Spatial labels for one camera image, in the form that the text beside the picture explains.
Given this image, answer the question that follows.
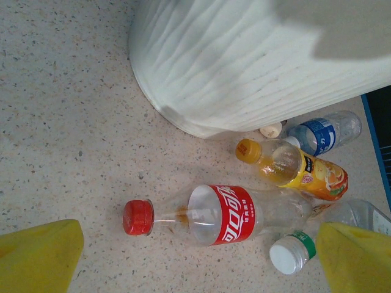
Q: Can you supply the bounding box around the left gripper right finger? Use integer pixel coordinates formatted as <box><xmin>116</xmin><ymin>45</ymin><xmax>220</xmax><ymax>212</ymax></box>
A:
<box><xmin>316</xmin><ymin>222</ymin><xmax>391</xmax><ymax>293</ymax></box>

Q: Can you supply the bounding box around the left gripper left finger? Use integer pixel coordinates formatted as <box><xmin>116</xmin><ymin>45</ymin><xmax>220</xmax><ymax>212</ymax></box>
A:
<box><xmin>0</xmin><ymin>219</ymin><xmax>85</xmax><ymax>293</ymax></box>

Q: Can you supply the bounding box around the clear bottle green neck ring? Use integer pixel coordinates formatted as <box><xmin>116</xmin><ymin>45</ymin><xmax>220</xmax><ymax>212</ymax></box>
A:
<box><xmin>268</xmin><ymin>198</ymin><xmax>391</xmax><ymax>275</ymax></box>

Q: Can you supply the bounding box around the orange juice bottle orange cap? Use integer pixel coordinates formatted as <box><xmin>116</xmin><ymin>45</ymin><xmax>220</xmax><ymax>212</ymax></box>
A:
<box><xmin>235</xmin><ymin>137</ymin><xmax>349</xmax><ymax>202</ymax></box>

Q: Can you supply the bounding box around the red label cola bottle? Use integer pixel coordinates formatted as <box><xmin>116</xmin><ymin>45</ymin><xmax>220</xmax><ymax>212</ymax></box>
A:
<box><xmin>122</xmin><ymin>184</ymin><xmax>315</xmax><ymax>248</ymax></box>

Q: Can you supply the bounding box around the blue label clear bottle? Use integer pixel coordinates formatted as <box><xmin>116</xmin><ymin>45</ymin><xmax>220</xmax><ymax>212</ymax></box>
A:
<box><xmin>283</xmin><ymin>110</ymin><xmax>364</xmax><ymax>157</ymax></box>

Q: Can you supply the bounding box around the brown label drink bottle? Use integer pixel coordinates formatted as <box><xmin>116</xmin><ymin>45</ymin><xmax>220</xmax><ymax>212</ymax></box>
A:
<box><xmin>259</xmin><ymin>121</ymin><xmax>283</xmax><ymax>140</ymax></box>

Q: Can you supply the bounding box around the white ribbed plastic bin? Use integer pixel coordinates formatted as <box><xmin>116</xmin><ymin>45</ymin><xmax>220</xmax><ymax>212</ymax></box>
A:
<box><xmin>128</xmin><ymin>0</ymin><xmax>391</xmax><ymax>140</ymax></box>

